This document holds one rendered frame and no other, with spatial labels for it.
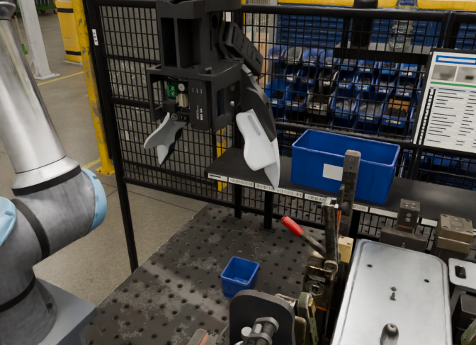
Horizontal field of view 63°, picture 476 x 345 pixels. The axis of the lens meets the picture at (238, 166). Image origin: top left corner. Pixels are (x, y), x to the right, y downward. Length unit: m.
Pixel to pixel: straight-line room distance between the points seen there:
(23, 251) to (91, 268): 1.96
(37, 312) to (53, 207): 0.18
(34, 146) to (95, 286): 1.85
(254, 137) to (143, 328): 0.97
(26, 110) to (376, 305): 0.79
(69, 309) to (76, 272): 1.83
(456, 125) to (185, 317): 1.01
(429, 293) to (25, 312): 0.82
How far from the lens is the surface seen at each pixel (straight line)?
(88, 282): 2.56
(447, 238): 1.16
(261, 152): 0.40
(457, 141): 1.37
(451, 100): 1.32
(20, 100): 0.72
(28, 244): 0.70
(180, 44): 0.36
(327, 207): 0.84
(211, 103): 0.37
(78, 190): 0.74
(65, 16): 8.07
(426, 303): 1.00
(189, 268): 1.45
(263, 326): 0.65
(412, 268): 1.08
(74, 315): 0.81
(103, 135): 3.55
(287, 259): 1.49
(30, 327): 0.77
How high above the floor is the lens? 1.66
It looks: 27 degrees down
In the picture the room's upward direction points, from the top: straight up
